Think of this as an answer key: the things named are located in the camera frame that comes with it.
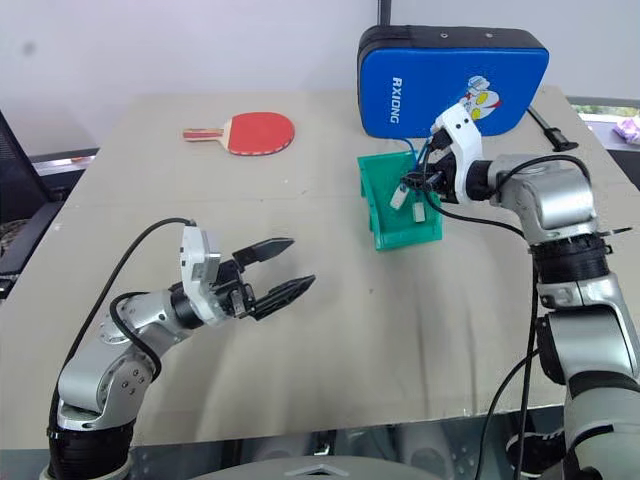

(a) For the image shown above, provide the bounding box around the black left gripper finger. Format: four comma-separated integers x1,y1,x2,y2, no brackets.
249,273,318,322
231,237,296,267

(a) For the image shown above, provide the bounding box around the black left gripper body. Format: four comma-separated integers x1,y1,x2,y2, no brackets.
212,258,258,319

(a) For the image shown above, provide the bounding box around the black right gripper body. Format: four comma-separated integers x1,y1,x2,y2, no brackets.
431,148,460,204

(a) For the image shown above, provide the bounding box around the white cable plug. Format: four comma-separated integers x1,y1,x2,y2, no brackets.
387,182,409,211

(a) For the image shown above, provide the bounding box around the blue cable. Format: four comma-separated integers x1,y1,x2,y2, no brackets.
399,137,439,201

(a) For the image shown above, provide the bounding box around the green plastic bin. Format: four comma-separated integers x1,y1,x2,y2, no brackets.
356,149,445,252

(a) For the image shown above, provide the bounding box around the blue black kick pad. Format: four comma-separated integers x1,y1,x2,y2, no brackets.
356,24,550,141

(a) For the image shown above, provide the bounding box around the black clamp tool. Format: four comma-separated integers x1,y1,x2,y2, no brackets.
528,105,579,153

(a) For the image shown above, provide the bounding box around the red table tennis paddle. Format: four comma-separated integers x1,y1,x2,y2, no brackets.
181,111,297,157

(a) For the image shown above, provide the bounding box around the pink crumpled object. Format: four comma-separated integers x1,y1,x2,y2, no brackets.
613,116,640,147

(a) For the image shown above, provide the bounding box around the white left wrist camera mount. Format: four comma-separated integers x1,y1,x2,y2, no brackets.
179,224,224,327

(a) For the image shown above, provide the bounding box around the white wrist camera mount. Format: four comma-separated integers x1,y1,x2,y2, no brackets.
179,224,224,327
431,103,484,204

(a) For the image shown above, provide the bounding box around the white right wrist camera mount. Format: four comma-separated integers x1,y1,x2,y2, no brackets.
431,103,484,204

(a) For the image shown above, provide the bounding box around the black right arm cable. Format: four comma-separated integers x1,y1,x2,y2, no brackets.
437,153,594,480

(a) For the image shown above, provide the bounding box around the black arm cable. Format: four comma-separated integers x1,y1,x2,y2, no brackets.
47,216,196,436
437,153,594,480

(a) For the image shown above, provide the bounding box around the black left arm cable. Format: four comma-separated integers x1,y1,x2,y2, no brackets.
47,216,196,436

